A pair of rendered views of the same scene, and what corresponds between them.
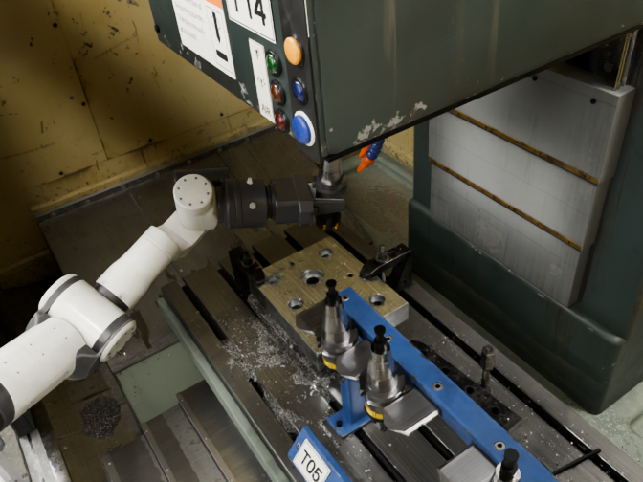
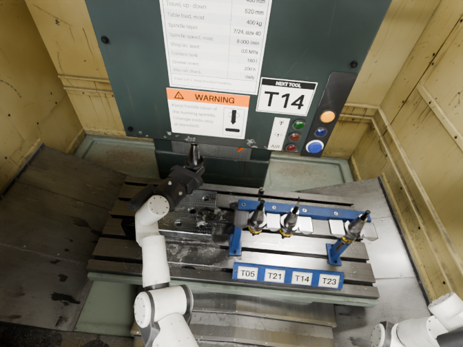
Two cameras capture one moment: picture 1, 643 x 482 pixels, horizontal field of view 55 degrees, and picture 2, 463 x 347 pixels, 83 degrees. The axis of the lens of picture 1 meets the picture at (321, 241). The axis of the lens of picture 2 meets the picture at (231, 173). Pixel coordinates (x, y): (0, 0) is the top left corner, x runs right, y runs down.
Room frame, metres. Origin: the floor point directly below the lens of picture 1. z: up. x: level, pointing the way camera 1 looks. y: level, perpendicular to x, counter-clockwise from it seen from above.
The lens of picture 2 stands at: (0.48, 0.46, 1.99)
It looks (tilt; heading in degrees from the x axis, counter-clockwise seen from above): 49 degrees down; 299
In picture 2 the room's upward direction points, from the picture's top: 6 degrees clockwise
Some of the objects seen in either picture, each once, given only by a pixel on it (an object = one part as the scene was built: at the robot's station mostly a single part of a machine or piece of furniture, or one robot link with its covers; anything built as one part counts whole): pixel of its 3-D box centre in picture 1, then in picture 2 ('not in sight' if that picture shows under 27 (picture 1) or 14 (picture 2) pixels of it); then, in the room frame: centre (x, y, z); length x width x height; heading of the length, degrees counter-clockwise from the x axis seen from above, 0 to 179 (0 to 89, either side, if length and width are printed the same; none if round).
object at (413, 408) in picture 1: (408, 412); (304, 225); (0.48, -0.09, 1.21); 0.07 x 0.05 x 0.01; 120
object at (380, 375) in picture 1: (381, 363); (292, 216); (0.53, -0.06, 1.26); 0.04 x 0.04 x 0.07
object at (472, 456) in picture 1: (466, 474); (337, 228); (0.39, -0.14, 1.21); 0.07 x 0.05 x 0.01; 120
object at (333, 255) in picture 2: not in sight; (346, 239); (0.32, -0.24, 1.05); 0.10 x 0.05 x 0.30; 120
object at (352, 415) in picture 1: (351, 367); (238, 228); (0.70, -0.03, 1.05); 0.10 x 0.05 x 0.30; 120
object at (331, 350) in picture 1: (337, 338); (257, 220); (0.63, -0.01, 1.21); 0.06 x 0.06 x 0.03
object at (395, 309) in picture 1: (325, 296); (182, 211); (0.97, 0.01, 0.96); 0.29 x 0.23 x 0.05; 30
